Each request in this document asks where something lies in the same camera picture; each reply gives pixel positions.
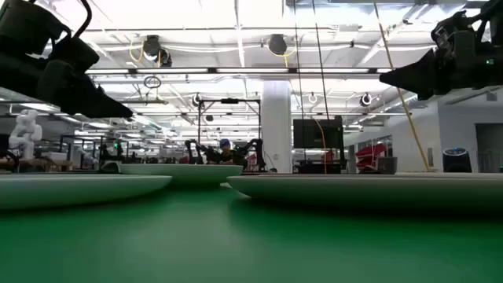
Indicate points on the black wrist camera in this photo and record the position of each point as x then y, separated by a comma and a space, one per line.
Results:
452, 27
74, 55

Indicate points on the white humanoid robot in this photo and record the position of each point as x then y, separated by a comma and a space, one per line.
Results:
25, 129

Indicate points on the white building column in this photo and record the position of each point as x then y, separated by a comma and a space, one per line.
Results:
276, 126

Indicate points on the black monitor screen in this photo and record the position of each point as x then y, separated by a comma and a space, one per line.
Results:
314, 133

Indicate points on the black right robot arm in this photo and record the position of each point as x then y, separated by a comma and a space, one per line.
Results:
491, 13

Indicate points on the wooden workbench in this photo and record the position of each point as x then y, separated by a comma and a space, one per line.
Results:
39, 163

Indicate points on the pale green deep plate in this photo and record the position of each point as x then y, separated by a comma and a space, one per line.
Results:
184, 173

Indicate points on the long ceiling light bar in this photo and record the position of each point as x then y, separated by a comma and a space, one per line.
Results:
236, 70

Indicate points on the black background robot arm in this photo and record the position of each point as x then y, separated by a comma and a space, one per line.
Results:
255, 147
190, 151

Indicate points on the grey bin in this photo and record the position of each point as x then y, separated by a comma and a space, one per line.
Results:
388, 165

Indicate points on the black rig frame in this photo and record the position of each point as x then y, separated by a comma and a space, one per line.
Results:
230, 101

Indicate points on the black cylindrical air purifier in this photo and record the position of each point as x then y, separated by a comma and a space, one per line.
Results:
457, 161

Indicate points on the person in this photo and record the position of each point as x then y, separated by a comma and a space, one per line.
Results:
225, 153

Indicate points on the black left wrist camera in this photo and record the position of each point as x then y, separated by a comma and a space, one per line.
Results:
74, 55

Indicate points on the red fabric object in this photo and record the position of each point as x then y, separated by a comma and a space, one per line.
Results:
371, 153

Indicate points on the green table mat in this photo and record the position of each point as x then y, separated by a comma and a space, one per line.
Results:
196, 243

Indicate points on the large pale green plate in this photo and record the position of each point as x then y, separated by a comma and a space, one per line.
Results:
353, 192
59, 190

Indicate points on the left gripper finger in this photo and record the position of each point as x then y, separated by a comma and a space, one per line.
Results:
103, 93
90, 98

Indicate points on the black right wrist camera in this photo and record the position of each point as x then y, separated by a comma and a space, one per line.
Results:
452, 27

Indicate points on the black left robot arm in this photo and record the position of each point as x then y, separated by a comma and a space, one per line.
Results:
23, 27

